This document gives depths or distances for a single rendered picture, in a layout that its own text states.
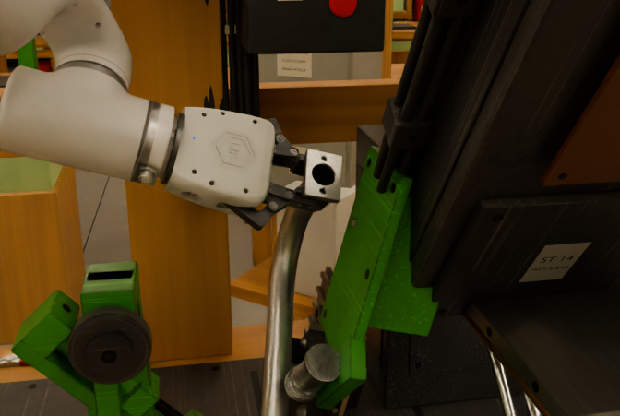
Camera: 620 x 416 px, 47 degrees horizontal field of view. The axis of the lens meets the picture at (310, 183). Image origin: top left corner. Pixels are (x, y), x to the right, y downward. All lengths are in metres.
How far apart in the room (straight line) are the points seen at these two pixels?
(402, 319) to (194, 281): 0.43
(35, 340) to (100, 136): 0.20
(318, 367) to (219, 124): 0.26
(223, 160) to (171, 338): 0.45
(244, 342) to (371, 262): 0.51
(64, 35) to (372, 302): 0.40
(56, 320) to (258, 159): 0.25
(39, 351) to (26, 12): 0.31
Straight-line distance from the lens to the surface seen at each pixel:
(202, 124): 0.74
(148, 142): 0.70
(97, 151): 0.71
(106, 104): 0.71
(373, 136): 0.94
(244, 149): 0.74
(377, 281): 0.69
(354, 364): 0.70
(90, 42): 0.76
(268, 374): 0.80
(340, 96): 1.11
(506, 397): 0.76
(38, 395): 1.07
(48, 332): 0.73
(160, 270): 1.07
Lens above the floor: 1.47
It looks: 18 degrees down
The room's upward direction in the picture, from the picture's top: straight up
